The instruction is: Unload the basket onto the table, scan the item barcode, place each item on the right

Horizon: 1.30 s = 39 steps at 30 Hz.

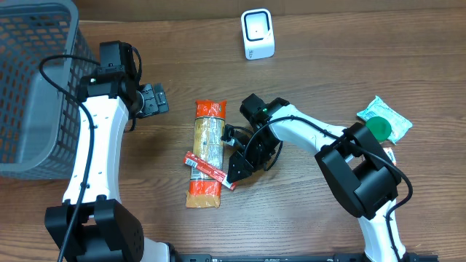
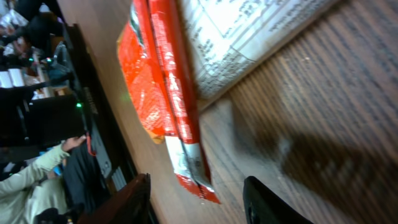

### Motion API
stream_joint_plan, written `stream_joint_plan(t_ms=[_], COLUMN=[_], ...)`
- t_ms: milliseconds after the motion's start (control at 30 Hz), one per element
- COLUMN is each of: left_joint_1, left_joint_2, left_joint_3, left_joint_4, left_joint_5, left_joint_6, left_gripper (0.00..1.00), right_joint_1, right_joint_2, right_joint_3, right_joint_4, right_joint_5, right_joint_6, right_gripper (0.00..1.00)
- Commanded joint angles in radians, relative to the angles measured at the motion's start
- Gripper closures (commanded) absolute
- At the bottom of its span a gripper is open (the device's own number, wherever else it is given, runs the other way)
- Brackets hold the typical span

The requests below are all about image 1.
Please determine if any white barcode scanner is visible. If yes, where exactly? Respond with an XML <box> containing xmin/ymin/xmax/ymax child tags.
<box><xmin>240</xmin><ymin>8</ymin><xmax>275</xmax><ymax>60</ymax></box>

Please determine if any grey plastic mesh basket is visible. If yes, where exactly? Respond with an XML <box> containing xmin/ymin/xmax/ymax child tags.
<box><xmin>1</xmin><ymin>0</ymin><xmax>96</xmax><ymax>180</ymax></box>

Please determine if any green lidded jar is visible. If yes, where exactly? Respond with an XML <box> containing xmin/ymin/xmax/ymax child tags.
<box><xmin>366</xmin><ymin>116</ymin><xmax>392</xmax><ymax>143</ymax></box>

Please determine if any teal tissue pack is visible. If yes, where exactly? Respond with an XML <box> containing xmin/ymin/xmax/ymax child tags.
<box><xmin>356</xmin><ymin>95</ymin><xmax>413</xmax><ymax>144</ymax></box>

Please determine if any orange Kleenex tissue pack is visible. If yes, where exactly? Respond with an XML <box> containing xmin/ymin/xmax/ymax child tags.
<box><xmin>384</xmin><ymin>147</ymin><xmax>396</xmax><ymax>165</ymax></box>

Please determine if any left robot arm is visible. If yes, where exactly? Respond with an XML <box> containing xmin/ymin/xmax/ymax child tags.
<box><xmin>44</xmin><ymin>41</ymin><xmax>177</xmax><ymax>262</ymax></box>

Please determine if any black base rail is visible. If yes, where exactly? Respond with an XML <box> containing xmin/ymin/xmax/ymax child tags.
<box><xmin>174</xmin><ymin>253</ymin><xmax>440</xmax><ymax>262</ymax></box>

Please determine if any red coffee sachet stick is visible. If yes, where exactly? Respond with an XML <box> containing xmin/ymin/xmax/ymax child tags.
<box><xmin>184</xmin><ymin>151</ymin><xmax>237</xmax><ymax>191</ymax></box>

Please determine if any orange spaghetti packet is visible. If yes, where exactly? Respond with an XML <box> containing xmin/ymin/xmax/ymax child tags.
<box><xmin>186</xmin><ymin>100</ymin><xmax>226</xmax><ymax>208</ymax></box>

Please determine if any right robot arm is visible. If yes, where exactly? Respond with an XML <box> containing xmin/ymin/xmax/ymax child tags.
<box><xmin>221</xmin><ymin>94</ymin><xmax>414</xmax><ymax>261</ymax></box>

